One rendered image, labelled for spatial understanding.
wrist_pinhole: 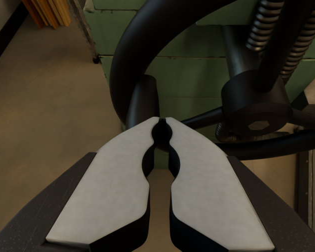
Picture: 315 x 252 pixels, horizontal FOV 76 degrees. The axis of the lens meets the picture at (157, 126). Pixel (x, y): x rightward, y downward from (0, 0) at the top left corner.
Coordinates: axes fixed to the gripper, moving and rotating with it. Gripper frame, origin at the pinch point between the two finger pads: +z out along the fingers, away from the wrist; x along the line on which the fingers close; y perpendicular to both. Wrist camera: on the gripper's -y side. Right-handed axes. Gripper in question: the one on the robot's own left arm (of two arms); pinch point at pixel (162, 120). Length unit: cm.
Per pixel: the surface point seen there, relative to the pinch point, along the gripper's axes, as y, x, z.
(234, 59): -0.9, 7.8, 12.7
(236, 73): 0.2, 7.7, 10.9
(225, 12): -5.3, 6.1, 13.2
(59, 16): 3, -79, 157
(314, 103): 12.1, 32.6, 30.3
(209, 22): -4.4, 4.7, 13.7
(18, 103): 46, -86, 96
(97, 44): 0.3, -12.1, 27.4
